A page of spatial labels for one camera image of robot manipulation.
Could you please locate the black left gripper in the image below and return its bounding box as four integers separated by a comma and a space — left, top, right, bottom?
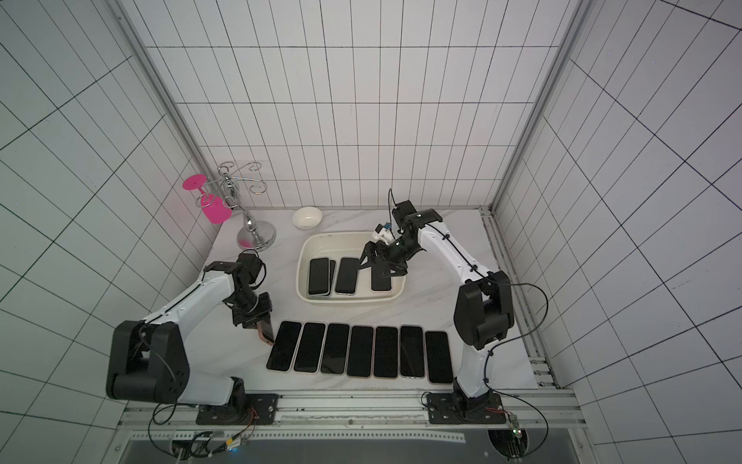
227, 284, 272, 331

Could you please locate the black phone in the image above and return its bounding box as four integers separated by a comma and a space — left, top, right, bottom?
399, 326, 425, 378
373, 326, 399, 379
320, 323, 351, 375
425, 331, 454, 385
266, 321, 303, 372
293, 322, 327, 373

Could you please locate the phone with pink case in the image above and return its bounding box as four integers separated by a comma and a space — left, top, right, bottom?
347, 326, 374, 378

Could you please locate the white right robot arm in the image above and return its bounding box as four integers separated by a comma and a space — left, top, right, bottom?
359, 201, 515, 403

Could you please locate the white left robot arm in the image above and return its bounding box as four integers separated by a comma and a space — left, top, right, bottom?
106, 249, 274, 406

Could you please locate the phone in clear case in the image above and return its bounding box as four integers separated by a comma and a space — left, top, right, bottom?
334, 257, 359, 295

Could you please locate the white plastic storage box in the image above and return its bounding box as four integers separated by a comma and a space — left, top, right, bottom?
296, 231, 406, 305

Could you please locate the left stack top phone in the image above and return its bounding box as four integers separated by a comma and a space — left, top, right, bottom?
307, 257, 336, 298

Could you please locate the chrome wine glass rack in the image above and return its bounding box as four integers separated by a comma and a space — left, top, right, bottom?
208, 162, 276, 252

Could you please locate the white ceramic bowl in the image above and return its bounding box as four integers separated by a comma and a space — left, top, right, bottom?
292, 207, 324, 230

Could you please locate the pink plastic wine glass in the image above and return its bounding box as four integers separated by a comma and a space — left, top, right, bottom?
182, 174, 232, 225

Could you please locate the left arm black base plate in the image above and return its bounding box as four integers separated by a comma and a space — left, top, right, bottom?
195, 394, 278, 427

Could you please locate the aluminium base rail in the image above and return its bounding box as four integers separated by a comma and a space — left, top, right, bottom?
116, 390, 587, 445

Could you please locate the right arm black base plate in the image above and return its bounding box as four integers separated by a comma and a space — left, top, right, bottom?
420, 392, 508, 425

